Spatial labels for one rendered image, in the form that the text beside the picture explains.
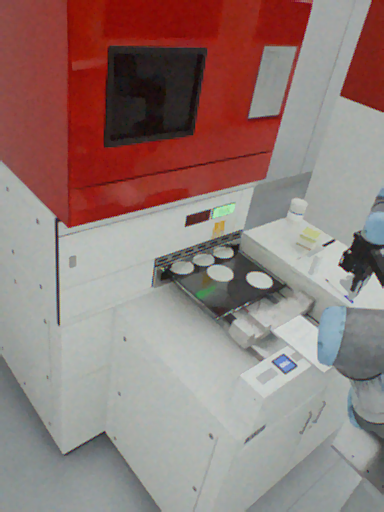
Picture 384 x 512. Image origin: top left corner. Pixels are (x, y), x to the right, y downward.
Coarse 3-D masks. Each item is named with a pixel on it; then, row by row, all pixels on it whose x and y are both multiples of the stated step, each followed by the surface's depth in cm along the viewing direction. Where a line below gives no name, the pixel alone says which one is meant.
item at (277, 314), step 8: (280, 304) 163; (288, 304) 164; (296, 304) 165; (264, 312) 158; (272, 312) 159; (280, 312) 159; (288, 312) 160; (296, 312) 161; (304, 312) 164; (272, 320) 155; (280, 320) 156; (256, 328) 151; (232, 336) 148; (240, 336) 146; (256, 336) 147; (264, 336) 151; (240, 344) 146; (248, 344) 146
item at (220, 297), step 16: (240, 256) 181; (192, 272) 167; (240, 272) 172; (192, 288) 159; (208, 288) 161; (224, 288) 162; (240, 288) 164; (256, 288) 165; (272, 288) 167; (208, 304) 154; (224, 304) 155; (240, 304) 156
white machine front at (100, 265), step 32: (224, 192) 163; (96, 224) 131; (128, 224) 140; (160, 224) 150; (64, 256) 130; (96, 256) 138; (128, 256) 148; (160, 256) 159; (64, 288) 137; (96, 288) 146; (128, 288) 157; (160, 288) 169; (64, 320) 144
